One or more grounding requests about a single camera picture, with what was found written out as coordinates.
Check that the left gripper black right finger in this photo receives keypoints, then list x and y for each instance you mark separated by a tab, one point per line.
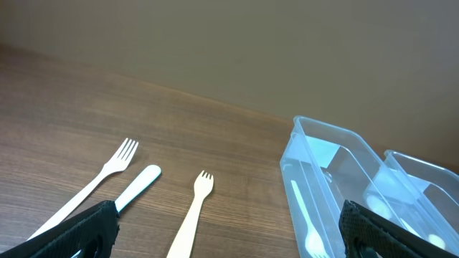
366	234

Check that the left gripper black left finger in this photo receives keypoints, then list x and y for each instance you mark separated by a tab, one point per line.
91	233

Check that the white spoon thin handle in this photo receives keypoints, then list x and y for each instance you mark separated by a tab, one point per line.
432	238

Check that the white fork in container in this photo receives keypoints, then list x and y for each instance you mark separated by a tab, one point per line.
313	241

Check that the right clear plastic container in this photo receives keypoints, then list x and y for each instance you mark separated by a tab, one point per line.
423	194

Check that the clear plastic container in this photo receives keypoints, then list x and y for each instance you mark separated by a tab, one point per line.
330	165
423	194

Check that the left clear plastic container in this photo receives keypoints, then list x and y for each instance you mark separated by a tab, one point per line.
330	165

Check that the white plastic fork far left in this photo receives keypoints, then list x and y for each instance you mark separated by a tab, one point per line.
124	153

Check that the cream wooden fork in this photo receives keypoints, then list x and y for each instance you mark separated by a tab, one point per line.
182	244

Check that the white fork rounded handle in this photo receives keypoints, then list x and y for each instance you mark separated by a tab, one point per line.
140	183

